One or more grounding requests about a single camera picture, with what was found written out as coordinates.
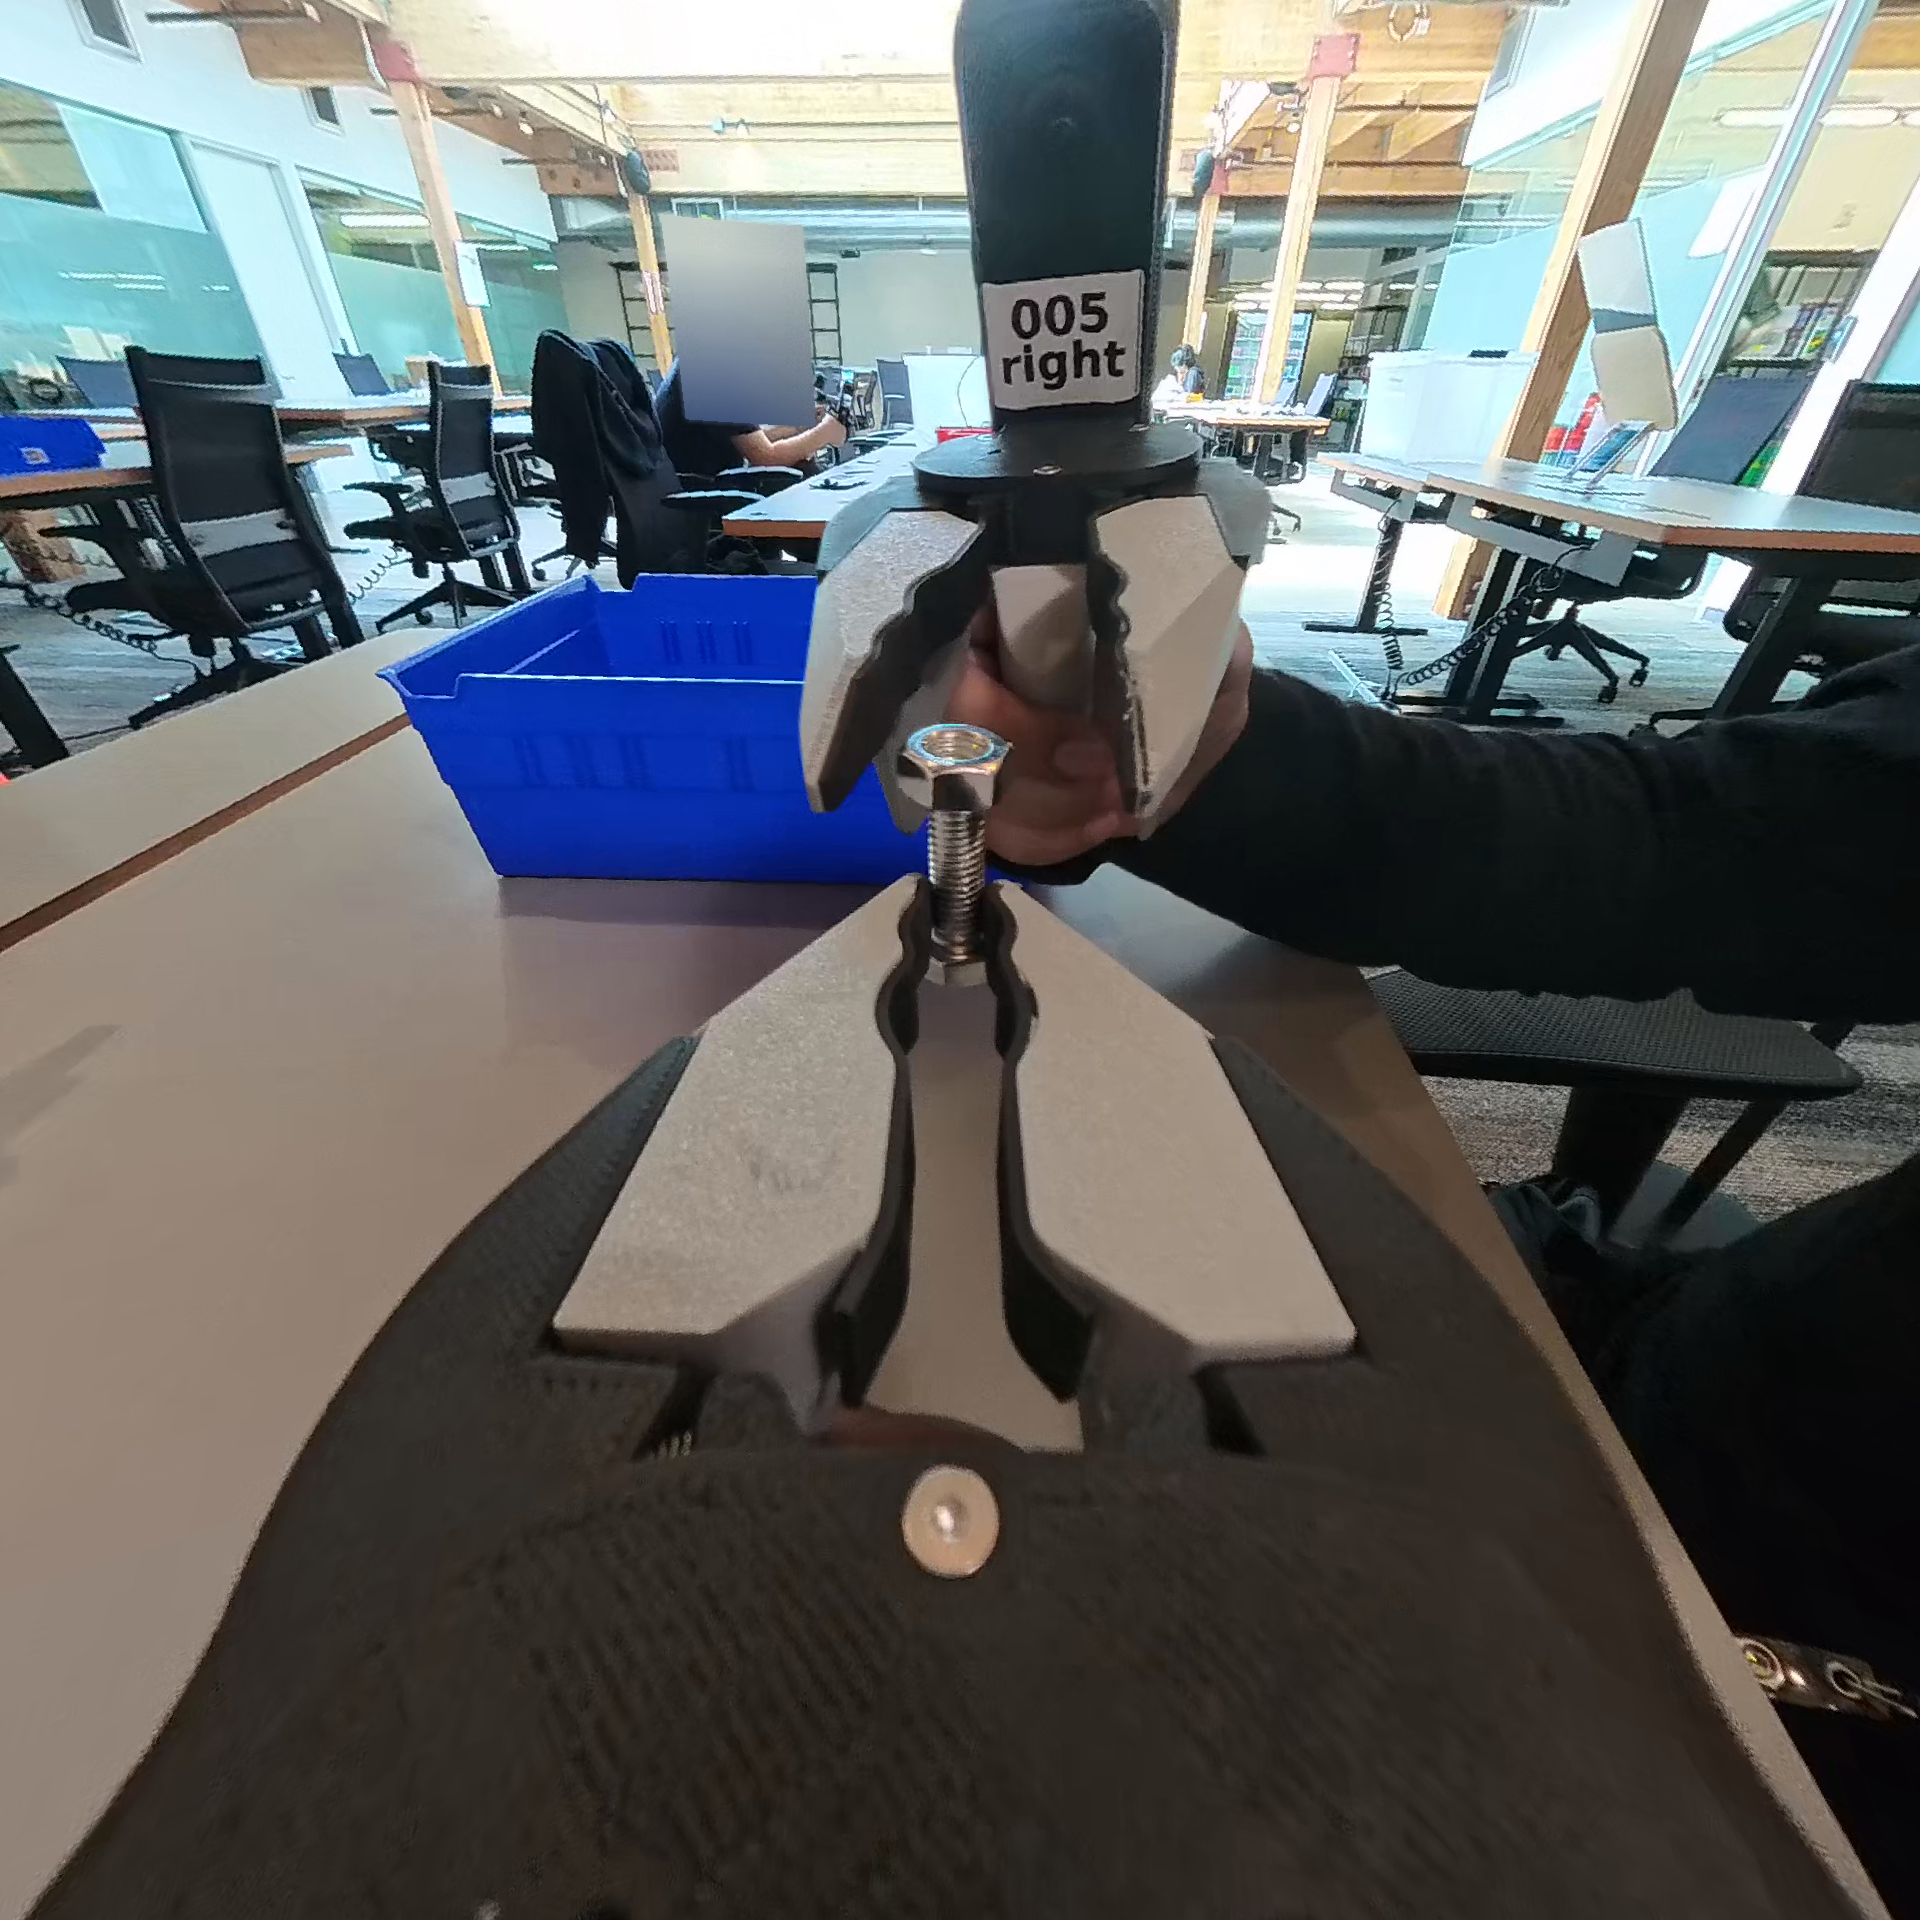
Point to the black jacket on chair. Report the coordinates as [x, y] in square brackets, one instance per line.
[585, 434]

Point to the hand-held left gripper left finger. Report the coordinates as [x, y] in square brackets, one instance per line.
[704, 1185]

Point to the wooden display board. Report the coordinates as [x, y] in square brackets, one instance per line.
[1627, 300]

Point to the wooden edged office desk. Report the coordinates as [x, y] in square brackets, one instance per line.
[150, 473]
[1650, 511]
[810, 511]

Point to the black mesh office chair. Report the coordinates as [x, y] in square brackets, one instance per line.
[1621, 1036]

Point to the steel hex nut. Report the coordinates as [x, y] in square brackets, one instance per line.
[921, 787]

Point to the steel hex bolt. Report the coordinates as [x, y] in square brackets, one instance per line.
[953, 884]

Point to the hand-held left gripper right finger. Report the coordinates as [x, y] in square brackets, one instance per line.
[1184, 1185]

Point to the person's right hand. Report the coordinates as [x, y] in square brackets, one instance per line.
[1050, 780]

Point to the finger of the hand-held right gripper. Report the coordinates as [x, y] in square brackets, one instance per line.
[1184, 628]
[863, 628]

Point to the white storage box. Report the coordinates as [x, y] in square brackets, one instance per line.
[1448, 406]

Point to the blue plastic bin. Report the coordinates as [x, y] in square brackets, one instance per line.
[629, 780]
[45, 446]

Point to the person's right forearm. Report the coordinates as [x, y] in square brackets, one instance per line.
[1501, 839]

